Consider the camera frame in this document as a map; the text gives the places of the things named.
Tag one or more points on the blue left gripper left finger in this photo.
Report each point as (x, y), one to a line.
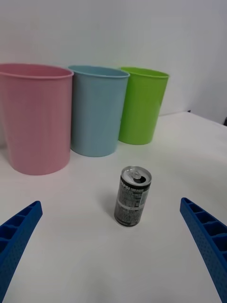
(14, 241)

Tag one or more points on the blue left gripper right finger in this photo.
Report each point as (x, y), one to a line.
(210, 239)

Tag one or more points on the black drink can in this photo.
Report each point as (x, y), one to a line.
(130, 201)

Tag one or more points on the pink plastic bin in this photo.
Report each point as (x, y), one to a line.
(35, 123)

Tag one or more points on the green plastic bin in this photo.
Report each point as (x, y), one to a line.
(142, 109)

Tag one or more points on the pale blue plastic bin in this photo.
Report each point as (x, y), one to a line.
(97, 113)

